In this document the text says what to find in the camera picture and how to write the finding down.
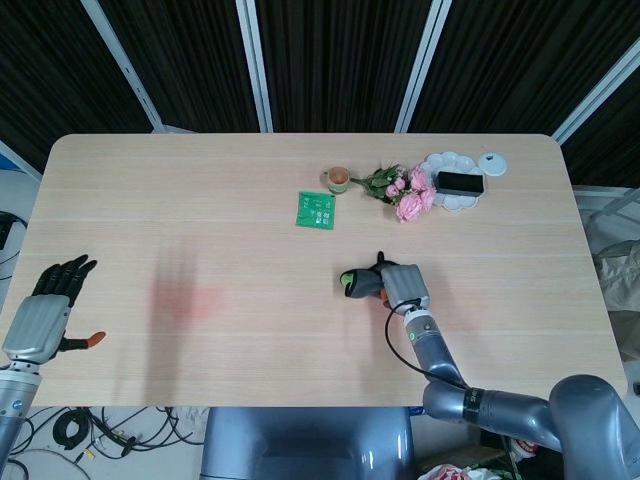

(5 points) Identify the white cloth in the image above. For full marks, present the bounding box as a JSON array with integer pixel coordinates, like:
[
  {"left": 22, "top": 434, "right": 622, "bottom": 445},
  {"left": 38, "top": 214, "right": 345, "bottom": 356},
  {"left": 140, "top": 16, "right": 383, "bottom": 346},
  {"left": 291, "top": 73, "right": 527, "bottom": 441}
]
[{"left": 585, "top": 209, "right": 640, "bottom": 361}]

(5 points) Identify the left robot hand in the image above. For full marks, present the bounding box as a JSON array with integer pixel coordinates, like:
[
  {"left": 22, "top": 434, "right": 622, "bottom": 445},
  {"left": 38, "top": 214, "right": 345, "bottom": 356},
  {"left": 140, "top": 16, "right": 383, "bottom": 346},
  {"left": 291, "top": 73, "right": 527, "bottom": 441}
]
[{"left": 2, "top": 254, "right": 108, "bottom": 364}]

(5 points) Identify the green sachet packet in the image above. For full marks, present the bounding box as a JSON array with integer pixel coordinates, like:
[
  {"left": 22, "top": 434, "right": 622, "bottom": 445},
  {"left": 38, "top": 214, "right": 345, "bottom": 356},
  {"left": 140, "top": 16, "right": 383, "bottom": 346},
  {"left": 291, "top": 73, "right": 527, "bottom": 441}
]
[{"left": 295, "top": 190, "right": 338, "bottom": 232}]

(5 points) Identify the small green ceramic cup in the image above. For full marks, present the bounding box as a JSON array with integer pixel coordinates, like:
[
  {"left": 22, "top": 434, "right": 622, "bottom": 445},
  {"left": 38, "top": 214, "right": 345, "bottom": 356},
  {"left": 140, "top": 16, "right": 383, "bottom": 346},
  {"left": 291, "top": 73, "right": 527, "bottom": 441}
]
[{"left": 321, "top": 165, "right": 352, "bottom": 195}]

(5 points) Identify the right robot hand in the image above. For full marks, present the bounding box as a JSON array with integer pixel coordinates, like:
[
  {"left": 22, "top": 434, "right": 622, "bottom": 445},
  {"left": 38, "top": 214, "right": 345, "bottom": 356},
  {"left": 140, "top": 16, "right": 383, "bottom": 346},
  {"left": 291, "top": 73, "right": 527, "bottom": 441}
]
[{"left": 378, "top": 263, "right": 432, "bottom": 311}]

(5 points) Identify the black rectangular box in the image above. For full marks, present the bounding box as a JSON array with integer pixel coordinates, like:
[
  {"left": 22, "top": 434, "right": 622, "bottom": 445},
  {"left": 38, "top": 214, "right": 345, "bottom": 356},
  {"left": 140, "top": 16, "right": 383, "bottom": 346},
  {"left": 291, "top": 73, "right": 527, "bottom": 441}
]
[{"left": 435, "top": 170, "right": 486, "bottom": 195}]

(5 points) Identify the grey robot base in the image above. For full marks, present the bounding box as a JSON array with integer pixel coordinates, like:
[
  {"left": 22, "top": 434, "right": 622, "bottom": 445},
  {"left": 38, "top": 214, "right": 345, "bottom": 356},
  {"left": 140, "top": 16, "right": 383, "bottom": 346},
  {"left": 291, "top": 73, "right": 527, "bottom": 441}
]
[{"left": 199, "top": 407, "right": 416, "bottom": 480}]

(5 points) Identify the pink rose bouquet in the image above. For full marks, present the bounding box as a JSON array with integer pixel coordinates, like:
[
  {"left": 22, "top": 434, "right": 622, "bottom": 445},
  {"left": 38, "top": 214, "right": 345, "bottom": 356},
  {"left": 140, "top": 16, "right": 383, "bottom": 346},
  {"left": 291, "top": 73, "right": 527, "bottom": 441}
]
[{"left": 349, "top": 162, "right": 438, "bottom": 224}]

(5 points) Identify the red and white plastic bag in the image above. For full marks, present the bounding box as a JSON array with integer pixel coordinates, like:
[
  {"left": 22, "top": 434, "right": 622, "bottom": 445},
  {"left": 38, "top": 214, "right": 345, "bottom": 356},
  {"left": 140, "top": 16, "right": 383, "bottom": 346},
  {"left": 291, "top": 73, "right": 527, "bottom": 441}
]
[{"left": 418, "top": 462, "right": 516, "bottom": 480}]

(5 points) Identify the white round lid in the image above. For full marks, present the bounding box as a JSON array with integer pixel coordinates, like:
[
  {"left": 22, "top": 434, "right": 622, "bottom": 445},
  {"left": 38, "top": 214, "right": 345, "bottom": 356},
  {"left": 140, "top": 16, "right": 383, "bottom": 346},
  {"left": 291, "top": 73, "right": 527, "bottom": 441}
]
[{"left": 477, "top": 151, "right": 509, "bottom": 176}]

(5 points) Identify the black coiled cable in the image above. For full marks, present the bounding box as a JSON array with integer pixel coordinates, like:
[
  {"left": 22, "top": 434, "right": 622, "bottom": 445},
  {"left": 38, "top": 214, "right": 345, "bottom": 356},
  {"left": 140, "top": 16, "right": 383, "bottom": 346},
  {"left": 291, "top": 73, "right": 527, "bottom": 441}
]
[{"left": 53, "top": 408, "right": 93, "bottom": 451}]

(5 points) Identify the black and green cloth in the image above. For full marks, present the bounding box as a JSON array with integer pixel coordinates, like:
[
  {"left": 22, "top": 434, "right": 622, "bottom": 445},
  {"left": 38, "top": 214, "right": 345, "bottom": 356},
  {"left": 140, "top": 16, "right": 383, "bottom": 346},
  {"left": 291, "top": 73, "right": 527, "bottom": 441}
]
[{"left": 339, "top": 250, "right": 401, "bottom": 300}]

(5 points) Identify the white flower-shaped plate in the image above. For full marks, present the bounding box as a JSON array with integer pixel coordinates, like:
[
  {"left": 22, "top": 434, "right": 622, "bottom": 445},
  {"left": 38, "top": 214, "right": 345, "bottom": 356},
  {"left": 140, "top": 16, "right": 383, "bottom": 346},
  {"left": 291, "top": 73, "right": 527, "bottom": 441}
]
[{"left": 422, "top": 151, "right": 487, "bottom": 213}]

